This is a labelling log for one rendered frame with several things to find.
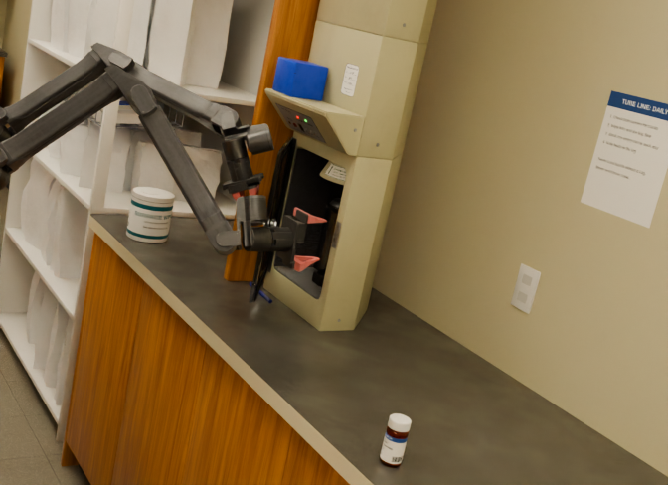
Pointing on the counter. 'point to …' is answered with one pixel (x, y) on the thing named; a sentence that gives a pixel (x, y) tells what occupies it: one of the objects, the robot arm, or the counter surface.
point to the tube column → (382, 8)
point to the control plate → (300, 122)
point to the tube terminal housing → (358, 167)
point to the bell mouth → (334, 173)
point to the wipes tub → (150, 215)
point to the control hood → (324, 120)
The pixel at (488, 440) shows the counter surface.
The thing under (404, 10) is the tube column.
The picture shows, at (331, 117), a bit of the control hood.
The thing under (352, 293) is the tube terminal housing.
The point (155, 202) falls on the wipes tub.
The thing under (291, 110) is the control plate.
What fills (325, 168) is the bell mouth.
